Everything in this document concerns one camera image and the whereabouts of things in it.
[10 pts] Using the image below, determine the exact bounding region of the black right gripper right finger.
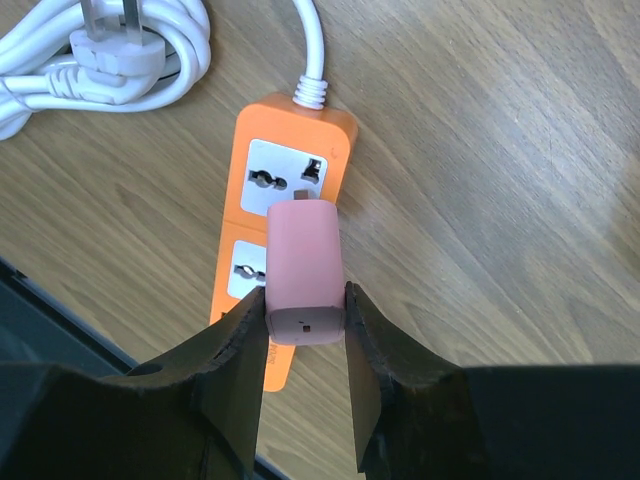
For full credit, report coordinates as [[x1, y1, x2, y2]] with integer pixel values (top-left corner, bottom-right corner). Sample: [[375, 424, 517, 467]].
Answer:
[[345, 283, 639, 479]]

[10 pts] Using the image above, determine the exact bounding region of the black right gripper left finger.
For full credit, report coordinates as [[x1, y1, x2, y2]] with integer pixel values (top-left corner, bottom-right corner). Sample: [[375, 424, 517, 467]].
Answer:
[[1, 287, 268, 479]]

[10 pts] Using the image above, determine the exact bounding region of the white power cord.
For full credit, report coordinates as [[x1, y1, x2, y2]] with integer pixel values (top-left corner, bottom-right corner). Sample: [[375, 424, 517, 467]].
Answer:
[[0, 0, 330, 142]]

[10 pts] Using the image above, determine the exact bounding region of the orange power strip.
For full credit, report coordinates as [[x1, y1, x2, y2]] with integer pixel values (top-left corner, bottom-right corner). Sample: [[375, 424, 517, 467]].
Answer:
[[210, 93, 358, 392]]

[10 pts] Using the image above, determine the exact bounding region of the pink cube socket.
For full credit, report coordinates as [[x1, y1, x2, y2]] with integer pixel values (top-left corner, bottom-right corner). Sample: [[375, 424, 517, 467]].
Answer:
[[265, 190, 346, 346]]

